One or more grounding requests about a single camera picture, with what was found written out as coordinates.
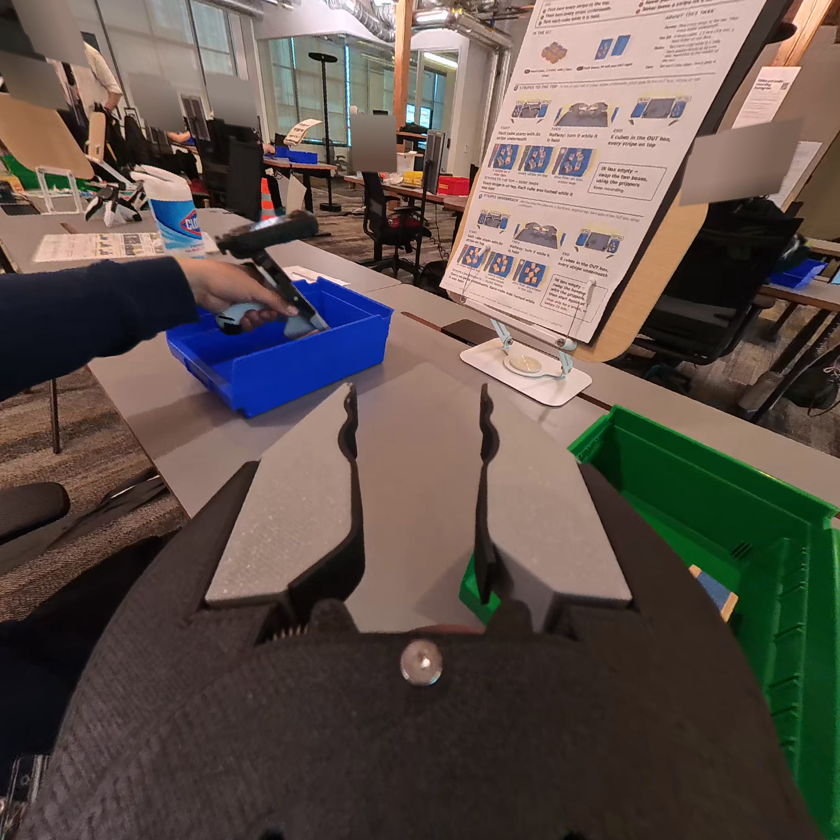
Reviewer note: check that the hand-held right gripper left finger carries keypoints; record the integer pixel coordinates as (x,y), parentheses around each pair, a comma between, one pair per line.
(289,518)

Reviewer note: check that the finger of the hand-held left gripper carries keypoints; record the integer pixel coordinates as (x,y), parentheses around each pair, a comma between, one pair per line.
(303,328)

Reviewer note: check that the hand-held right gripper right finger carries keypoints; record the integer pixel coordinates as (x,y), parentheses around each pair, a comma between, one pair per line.
(551,525)

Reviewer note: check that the blue plastic bin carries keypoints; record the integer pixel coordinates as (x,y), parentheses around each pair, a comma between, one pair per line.
(295,367)

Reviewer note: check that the green plastic bin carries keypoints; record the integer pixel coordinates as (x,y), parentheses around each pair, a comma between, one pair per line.
(689,485)

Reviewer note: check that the person's left forearm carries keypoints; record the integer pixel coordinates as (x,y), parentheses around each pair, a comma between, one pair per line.
(98,315)

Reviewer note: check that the wooden cube with blue stripe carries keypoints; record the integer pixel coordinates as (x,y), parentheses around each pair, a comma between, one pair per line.
(715,590)

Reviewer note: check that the person's left hand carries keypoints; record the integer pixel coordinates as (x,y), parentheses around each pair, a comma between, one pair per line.
(223,282)

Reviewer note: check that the orange traffic cone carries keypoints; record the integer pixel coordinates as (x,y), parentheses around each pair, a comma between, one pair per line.
(268,203)

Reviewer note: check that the white paper sheet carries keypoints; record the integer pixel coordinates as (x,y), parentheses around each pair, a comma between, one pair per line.
(315,274)

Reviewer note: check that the black office chair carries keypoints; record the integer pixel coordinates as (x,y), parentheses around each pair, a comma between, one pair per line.
(33,512)
(377,203)
(229,170)
(722,275)

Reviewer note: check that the small blue bin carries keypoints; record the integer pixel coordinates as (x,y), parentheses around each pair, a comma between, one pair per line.
(797,274)
(295,155)

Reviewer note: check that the disinfecting wipes canister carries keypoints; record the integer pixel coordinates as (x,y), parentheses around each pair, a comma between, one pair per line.
(177,216)

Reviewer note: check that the white poster stand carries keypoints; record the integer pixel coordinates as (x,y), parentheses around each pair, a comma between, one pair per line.
(544,384)

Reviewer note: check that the yellow plastic bin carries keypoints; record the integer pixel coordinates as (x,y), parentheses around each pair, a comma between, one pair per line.
(412,178)

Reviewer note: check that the black and white tool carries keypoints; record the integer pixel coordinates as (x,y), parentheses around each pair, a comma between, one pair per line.
(115,207)

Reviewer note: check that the printed paper sheet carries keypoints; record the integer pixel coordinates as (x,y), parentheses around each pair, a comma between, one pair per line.
(98,246)

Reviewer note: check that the red plastic bin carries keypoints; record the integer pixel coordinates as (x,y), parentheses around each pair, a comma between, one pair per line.
(453,185)

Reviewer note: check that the clear acrylic stand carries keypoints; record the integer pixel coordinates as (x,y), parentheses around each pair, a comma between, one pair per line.
(62,190)

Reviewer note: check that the wooden poster board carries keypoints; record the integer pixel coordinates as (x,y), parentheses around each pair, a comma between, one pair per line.
(39,138)
(656,282)

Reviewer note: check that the person's dark clothing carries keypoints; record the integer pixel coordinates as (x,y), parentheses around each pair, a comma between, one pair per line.
(39,656)

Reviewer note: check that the black bag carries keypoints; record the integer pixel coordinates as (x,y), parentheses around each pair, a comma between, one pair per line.
(814,387)

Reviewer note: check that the instruction poster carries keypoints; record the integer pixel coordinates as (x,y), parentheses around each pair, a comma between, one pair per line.
(577,164)

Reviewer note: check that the white wall notice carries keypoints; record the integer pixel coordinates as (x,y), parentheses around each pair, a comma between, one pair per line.
(764,98)

